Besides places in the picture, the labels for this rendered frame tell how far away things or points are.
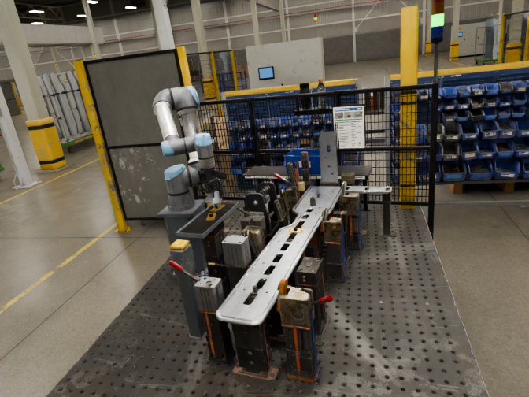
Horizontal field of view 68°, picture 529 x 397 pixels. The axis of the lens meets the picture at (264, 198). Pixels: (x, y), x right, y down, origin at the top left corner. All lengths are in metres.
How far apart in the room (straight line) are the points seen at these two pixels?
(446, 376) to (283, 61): 7.75
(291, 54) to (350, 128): 6.07
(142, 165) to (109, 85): 0.91
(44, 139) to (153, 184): 5.05
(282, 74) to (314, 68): 0.68
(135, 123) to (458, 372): 3.82
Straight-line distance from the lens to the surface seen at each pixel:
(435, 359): 1.72
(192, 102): 2.20
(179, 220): 2.17
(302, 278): 1.59
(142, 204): 4.85
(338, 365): 1.65
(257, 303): 1.48
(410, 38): 2.73
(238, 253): 1.69
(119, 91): 4.58
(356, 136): 2.79
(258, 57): 8.90
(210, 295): 1.53
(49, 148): 9.45
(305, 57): 8.71
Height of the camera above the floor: 1.85
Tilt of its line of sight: 20 degrees down
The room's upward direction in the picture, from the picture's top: 7 degrees counter-clockwise
